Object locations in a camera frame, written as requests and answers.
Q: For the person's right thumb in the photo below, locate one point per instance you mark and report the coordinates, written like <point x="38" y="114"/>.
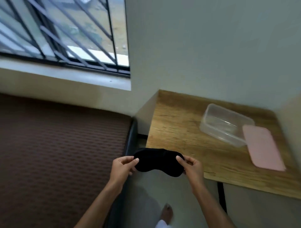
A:
<point x="181" y="162"/>

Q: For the brown patterned mattress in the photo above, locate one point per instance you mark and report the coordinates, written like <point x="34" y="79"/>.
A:
<point x="58" y="162"/>

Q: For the person's left forearm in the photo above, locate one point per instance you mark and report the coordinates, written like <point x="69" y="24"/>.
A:
<point x="100" y="206"/>

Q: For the clear plastic container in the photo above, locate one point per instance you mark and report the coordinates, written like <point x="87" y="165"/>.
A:
<point x="224" y="125"/>

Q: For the pink container lid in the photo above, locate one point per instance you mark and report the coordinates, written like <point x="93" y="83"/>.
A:
<point x="263" y="148"/>

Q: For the person's right hand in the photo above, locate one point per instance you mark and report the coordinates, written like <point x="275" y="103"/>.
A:
<point x="195" y="170"/>

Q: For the person's left thumb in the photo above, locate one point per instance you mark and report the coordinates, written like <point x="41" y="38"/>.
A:
<point x="131" y="163"/>

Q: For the wooden table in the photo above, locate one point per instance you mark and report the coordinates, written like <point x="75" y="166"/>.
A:
<point x="211" y="145"/>

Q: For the black sleep eye mask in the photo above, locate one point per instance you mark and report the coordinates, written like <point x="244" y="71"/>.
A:
<point x="157" y="162"/>

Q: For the person's foot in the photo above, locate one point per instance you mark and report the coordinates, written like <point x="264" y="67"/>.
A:
<point x="167" y="213"/>

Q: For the person's right forearm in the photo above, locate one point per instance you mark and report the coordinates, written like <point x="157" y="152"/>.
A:
<point x="211" y="206"/>

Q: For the black bed frame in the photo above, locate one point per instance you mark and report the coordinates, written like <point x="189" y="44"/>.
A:
<point x="124" y="178"/>

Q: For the black metal window grille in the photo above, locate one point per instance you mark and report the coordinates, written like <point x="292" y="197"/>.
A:
<point x="63" y="35"/>

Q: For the person's left hand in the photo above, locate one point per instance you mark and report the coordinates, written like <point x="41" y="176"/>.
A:
<point x="120" y="170"/>

